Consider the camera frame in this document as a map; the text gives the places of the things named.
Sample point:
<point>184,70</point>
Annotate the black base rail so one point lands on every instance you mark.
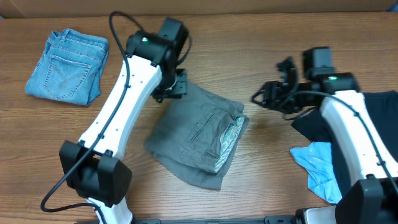
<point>211,221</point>

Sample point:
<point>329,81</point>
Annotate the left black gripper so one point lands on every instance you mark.
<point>178,90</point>

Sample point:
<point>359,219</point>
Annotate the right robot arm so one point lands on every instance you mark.
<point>369,200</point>

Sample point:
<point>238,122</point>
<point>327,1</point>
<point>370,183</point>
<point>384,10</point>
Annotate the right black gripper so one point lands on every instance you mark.
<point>272,91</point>

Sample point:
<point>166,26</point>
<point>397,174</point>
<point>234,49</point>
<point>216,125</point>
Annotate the black garment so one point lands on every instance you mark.
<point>358,126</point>

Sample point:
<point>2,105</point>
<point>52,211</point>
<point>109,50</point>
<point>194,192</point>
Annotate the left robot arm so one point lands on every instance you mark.
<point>93,166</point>

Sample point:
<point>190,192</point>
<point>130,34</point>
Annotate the grey cotton shorts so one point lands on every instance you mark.
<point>197,137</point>

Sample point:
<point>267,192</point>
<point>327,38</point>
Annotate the light blue garment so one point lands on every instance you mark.
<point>316,159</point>

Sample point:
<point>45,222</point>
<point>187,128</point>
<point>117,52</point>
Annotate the folded blue denim jeans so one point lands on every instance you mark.
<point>70,68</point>

